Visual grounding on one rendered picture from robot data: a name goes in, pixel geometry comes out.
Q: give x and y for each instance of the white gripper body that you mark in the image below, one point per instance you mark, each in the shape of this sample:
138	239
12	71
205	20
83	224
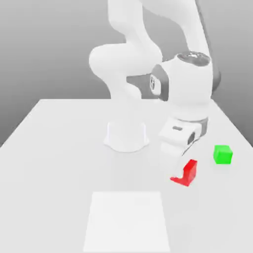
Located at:
171	153

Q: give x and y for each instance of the small red cube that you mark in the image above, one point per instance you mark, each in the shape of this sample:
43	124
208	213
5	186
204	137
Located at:
190	171

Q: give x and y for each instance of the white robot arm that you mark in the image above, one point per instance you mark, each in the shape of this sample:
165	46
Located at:
185	87

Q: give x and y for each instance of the small green cube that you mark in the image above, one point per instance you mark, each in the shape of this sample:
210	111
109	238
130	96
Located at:
223	155

